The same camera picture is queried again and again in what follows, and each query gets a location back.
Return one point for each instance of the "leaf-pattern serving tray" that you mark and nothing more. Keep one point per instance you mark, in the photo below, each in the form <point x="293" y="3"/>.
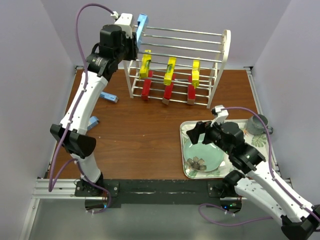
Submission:
<point x="258" y="141"/>

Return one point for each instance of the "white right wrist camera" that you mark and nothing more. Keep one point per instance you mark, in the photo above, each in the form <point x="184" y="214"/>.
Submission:
<point x="220" y="115"/>

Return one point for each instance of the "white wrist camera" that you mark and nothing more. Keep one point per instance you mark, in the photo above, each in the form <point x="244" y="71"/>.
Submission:
<point x="220" y="115"/>
<point x="125" y="21"/>

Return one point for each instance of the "grey ceramic mug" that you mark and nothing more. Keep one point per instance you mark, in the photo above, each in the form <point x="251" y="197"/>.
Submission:
<point x="255" y="127"/>

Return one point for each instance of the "light blue toothpaste box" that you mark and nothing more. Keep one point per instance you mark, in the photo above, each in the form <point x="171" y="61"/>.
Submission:
<point x="109" y="97"/>

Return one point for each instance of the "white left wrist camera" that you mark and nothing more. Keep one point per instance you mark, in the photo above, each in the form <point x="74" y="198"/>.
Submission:
<point x="125" y="21"/>

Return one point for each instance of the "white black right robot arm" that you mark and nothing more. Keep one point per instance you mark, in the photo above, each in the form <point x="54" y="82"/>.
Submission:
<point x="254" y="179"/>

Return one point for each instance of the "yellow toothpaste box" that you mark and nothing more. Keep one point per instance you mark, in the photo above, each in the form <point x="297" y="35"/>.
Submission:
<point x="169" y="71"/>
<point x="195" y="73"/>

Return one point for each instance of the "blue silver toothpaste box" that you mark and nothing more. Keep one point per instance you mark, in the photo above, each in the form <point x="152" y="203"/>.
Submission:
<point x="92" y="122"/>

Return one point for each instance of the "red toothpaste box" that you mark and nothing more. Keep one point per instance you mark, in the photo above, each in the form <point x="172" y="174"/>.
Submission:
<point x="168" y="91"/>
<point x="146" y="86"/>
<point x="191" y="93"/>

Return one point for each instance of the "green ceramic plate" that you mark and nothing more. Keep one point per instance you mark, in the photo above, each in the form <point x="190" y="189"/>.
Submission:
<point x="202" y="157"/>

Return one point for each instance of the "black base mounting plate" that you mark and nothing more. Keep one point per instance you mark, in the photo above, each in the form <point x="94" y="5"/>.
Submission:
<point x="171" y="192"/>

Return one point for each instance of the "cream metal-rod shelf rack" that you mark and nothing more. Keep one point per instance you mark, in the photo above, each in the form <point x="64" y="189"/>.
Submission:
<point x="177" y="65"/>

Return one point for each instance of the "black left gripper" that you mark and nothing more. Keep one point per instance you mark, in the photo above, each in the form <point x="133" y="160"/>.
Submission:
<point x="132" y="43"/>

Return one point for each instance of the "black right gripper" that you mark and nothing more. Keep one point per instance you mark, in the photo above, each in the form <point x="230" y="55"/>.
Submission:
<point x="201" y="127"/>

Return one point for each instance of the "yellow toothpaste box edge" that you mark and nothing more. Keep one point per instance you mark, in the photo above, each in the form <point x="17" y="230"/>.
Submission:
<point x="145" y="64"/>

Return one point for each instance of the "aluminium frame rail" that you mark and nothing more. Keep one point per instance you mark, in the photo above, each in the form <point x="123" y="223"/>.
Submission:
<point x="144" y="210"/>

